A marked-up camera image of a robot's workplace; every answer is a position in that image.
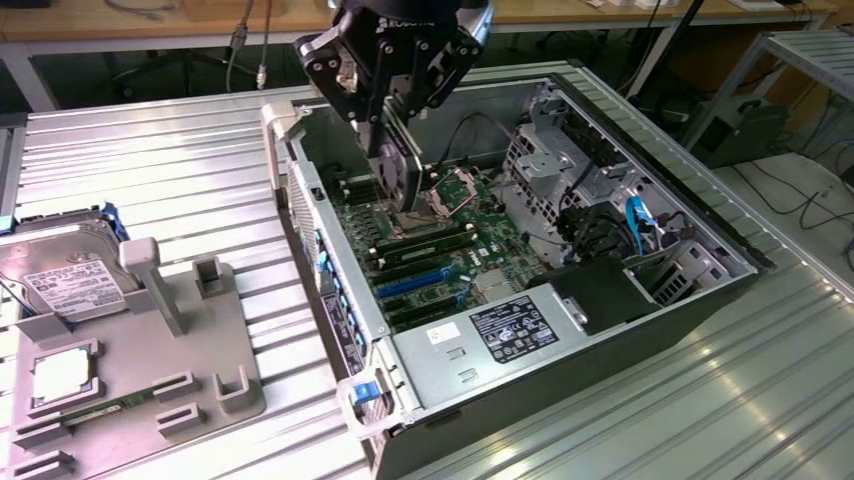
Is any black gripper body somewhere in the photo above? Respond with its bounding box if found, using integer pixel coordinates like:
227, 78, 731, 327
332, 0, 463, 102

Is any graphics card with black cooler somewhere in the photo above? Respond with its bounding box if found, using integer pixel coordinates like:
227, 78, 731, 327
364, 74, 430, 217

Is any black chair base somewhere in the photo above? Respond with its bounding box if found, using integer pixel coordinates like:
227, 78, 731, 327
110, 47, 263, 97

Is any black RAM slot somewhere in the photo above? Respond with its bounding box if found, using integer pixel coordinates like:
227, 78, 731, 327
336, 172, 375, 195
342, 182, 379, 207

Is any open metal socket cover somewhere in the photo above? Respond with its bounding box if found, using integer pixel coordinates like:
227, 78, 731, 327
427, 167, 487, 211

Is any silver disk bay cage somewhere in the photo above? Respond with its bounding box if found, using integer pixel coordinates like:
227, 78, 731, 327
499, 122, 589, 261

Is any CPU socket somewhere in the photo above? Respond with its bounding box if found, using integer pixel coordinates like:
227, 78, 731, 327
386, 207, 443, 239

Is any green motherboard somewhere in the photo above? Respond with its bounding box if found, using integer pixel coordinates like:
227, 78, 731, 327
319, 162, 559, 335

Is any dark RAM stick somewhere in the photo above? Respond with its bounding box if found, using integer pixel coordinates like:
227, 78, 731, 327
366, 225, 477, 269

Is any blue expansion slot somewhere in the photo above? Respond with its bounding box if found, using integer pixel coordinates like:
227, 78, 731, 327
372, 267, 450, 301

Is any blue disk caddy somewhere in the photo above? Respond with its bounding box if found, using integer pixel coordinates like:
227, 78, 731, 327
0, 199, 134, 249

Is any silver chipset heatsink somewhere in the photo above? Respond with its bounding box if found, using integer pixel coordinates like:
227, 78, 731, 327
477, 273, 521, 297

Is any black box under shelf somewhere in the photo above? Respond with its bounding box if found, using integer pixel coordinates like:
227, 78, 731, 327
699, 97, 793, 169

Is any black expansion slot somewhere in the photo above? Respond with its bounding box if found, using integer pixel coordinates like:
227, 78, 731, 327
386, 298, 462, 332

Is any black air shroud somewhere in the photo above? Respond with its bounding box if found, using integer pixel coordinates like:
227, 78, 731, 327
526, 257, 662, 336

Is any metal slat shelf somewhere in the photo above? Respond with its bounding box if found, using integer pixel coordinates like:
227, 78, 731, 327
686, 29, 854, 151

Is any silver hard disk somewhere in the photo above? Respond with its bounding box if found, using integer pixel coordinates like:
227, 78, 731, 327
0, 222, 132, 324

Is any silver power supply unit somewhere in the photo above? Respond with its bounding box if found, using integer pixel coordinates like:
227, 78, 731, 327
391, 285, 593, 412

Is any grey parts rack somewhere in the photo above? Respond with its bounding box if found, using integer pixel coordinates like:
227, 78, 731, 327
7, 237, 268, 480

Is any open grey PC case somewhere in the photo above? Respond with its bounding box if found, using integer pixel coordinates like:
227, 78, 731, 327
258, 71, 777, 480

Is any silver CPU chip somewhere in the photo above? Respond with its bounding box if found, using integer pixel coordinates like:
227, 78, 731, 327
31, 351, 94, 402

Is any green RAM stick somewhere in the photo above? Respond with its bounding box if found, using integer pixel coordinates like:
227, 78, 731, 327
59, 389, 159, 430

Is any grey hanging cable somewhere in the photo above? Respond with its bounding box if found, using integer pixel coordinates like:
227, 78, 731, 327
224, 0, 276, 92

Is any black looped wire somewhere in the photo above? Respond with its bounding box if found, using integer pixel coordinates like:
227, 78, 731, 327
445, 112, 517, 169

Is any wooden desk with white frame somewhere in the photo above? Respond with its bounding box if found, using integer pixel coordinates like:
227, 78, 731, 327
0, 0, 839, 114

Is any black wire bundle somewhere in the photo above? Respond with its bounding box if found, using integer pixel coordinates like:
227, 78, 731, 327
557, 202, 633, 262

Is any blue wire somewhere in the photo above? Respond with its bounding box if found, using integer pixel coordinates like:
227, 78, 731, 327
625, 194, 662, 257

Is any black floor cable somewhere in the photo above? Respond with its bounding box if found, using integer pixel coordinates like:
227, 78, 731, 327
733, 159, 854, 231

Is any thin dark disk wire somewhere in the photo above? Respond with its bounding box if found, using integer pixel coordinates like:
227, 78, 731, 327
0, 277, 34, 321

